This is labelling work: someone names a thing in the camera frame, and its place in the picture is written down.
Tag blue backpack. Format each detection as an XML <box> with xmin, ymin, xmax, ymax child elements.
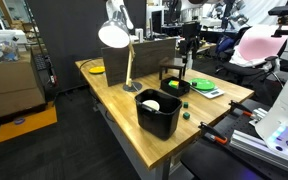
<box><xmin>216</xmin><ymin>34</ymin><xmax>236</xmax><ymax>54</ymax></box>

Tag pink cloth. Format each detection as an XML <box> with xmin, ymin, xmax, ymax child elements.
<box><xmin>229</xmin><ymin>24</ymin><xmax>288</xmax><ymax>68</ymax></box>

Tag black keyboard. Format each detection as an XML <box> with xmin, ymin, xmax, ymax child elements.
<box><xmin>33</xmin><ymin>53</ymin><xmax>48</xmax><ymax>72</ymax></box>

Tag purple disc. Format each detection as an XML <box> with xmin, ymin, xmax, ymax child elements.
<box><xmin>13</xmin><ymin>116</ymin><xmax>26</xmax><ymax>126</ymax></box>

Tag short aluminium rail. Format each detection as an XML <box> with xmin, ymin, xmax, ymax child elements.
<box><xmin>248</xmin><ymin>107</ymin><xmax>269</xmax><ymax>127</ymax></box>

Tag black office chair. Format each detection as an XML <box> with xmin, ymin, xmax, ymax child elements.
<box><xmin>214</xmin><ymin>26</ymin><xmax>288</xmax><ymax>88</ymax></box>

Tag white disc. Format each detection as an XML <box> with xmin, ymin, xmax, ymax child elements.
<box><xmin>141</xmin><ymin>99</ymin><xmax>161</xmax><ymax>112</ymax></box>

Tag black perforated mounting table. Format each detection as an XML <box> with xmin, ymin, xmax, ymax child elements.
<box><xmin>179</xmin><ymin>108</ymin><xmax>288</xmax><ymax>180</ymax></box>

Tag black camera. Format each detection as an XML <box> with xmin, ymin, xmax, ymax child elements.
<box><xmin>267</xmin><ymin>4</ymin><xmax>288</xmax><ymax>17</ymax></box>

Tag brown cardboard box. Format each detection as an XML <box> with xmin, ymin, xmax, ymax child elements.
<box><xmin>0</xmin><ymin>87</ymin><xmax>47</xmax><ymax>121</ymax></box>
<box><xmin>0</xmin><ymin>49</ymin><xmax>46</xmax><ymax>99</ymax></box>

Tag white kitchen scale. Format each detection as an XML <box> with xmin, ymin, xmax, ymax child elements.
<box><xmin>189</xmin><ymin>84</ymin><xmax>225</xmax><ymax>100</ymax></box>

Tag wooden background desk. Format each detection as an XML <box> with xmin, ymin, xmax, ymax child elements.
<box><xmin>175</xmin><ymin>41</ymin><xmax>217</xmax><ymax>70</ymax></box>

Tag white wooden desk lamp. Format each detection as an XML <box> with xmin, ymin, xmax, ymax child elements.
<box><xmin>97</xmin><ymin>10</ymin><xmax>143</xmax><ymax>93</ymax></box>

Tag orange-handled black clamp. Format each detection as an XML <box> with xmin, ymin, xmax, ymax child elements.
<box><xmin>228</xmin><ymin>99</ymin><xmax>256</xmax><ymax>118</ymax></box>
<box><xmin>198</xmin><ymin>121</ymin><xmax>229</xmax><ymax>146</ymax></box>

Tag clear plastic storage bin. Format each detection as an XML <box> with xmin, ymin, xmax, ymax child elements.
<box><xmin>0</xmin><ymin>29</ymin><xmax>28</xmax><ymax>64</ymax></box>

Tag yellow cube block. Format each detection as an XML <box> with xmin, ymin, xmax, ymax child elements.
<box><xmin>168</xmin><ymin>79</ymin><xmax>180</xmax><ymax>90</ymax></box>

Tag black partition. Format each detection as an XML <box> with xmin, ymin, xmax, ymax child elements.
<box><xmin>26</xmin><ymin>0</ymin><xmax>147</xmax><ymax>93</ymax></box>

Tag black drawer tray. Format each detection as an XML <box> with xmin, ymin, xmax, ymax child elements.
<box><xmin>159</xmin><ymin>76</ymin><xmax>191</xmax><ymax>98</ymax></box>

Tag orange floor mat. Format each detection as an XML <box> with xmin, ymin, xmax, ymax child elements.
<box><xmin>0</xmin><ymin>105</ymin><xmax>58</xmax><ymax>145</ymax></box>

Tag black trash bin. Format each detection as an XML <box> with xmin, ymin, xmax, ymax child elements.
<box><xmin>134</xmin><ymin>88</ymin><xmax>183</xmax><ymax>141</ymax></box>

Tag yellow disc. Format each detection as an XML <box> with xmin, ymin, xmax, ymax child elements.
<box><xmin>88</xmin><ymin>65</ymin><xmax>106</xmax><ymax>75</ymax></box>

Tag black computer monitor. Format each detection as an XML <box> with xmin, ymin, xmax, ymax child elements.
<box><xmin>150</xmin><ymin>9</ymin><xmax>163</xmax><ymax>34</ymax></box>

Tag green plastic plate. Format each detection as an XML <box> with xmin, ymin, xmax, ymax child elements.
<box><xmin>188</xmin><ymin>77</ymin><xmax>216</xmax><ymax>92</ymax></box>

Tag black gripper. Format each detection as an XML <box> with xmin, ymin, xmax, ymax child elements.
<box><xmin>179</xmin><ymin>37</ymin><xmax>200</xmax><ymax>70</ymax></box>

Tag small dark wooden stool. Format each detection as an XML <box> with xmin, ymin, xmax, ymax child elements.
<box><xmin>158</xmin><ymin>57</ymin><xmax>189</xmax><ymax>81</ymax></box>

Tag long aluminium rail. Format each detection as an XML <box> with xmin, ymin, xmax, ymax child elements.
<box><xmin>229</xmin><ymin>129</ymin><xmax>288</xmax><ymax>178</ymax></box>

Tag dark wood board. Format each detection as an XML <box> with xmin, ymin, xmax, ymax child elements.
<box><xmin>101</xmin><ymin>37</ymin><xmax>178</xmax><ymax>88</ymax></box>

